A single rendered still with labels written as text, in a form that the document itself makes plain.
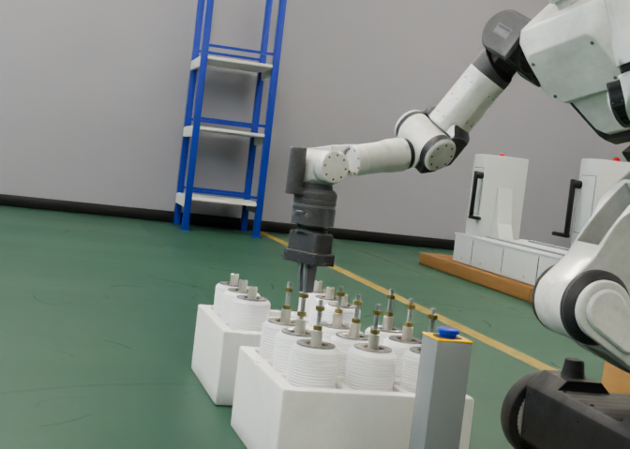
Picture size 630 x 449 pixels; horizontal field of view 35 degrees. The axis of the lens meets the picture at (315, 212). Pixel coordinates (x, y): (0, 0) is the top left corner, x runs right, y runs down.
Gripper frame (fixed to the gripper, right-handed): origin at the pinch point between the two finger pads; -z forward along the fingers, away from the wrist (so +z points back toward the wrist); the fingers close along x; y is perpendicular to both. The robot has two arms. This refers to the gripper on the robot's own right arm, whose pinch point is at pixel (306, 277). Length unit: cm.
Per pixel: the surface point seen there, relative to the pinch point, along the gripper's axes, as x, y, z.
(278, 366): -0.3, -4.8, -18.0
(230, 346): -34.4, 12.8, -22.1
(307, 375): 12.7, -10.0, -16.5
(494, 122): -359, 597, 79
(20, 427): -37, -40, -36
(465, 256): -229, 388, -24
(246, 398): -10.6, -2.9, -27.5
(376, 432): 22.6, 0.2, -26.1
